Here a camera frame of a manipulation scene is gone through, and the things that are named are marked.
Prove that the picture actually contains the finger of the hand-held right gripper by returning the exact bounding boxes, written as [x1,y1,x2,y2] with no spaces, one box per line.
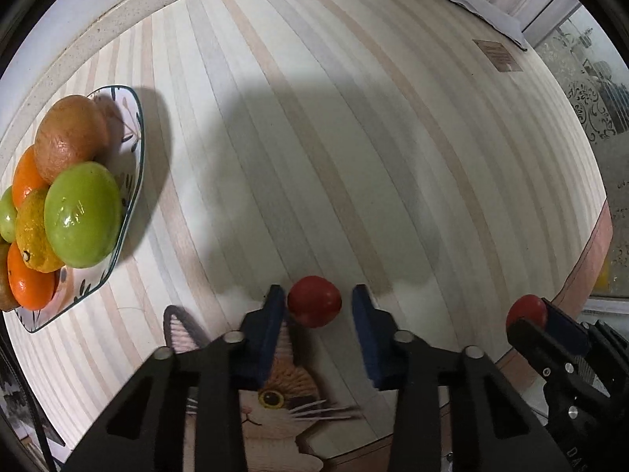
[541,297,593,356]
[508,319,593,404]

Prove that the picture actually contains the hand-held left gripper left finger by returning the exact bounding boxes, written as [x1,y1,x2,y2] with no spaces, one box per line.
[61,284,287,472]

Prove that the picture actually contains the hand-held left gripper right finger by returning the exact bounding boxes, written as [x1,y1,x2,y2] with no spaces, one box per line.
[351,284,566,472]

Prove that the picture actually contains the red cherry tomato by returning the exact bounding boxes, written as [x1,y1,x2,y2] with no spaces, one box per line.
[506,294,548,329]
[287,276,342,328]

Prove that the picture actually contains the green apple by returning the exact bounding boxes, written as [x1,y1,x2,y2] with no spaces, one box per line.
[0,186,19,244]
[43,161,123,269]

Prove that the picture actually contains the bright orange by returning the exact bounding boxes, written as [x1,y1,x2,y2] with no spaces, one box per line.
[7,243,57,311]
[12,146,50,210]

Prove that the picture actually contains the yellow orange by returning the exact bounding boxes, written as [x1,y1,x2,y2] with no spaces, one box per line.
[15,189,67,273]

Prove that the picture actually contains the floral oval plate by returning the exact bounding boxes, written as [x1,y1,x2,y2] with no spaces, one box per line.
[12,85,145,334]

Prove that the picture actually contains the dark red apple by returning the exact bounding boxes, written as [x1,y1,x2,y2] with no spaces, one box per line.
[0,243,18,312]

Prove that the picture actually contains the brown apple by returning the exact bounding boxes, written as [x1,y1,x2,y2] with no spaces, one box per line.
[33,94,110,185]

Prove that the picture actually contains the striped cat print mat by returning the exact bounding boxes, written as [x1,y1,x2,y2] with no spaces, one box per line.
[5,0,613,472]

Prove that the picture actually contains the patterned glass door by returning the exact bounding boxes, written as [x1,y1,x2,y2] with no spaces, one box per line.
[533,5,629,301]

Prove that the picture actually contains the white folded cloth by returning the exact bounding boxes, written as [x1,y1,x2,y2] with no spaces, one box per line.
[437,0,529,54]

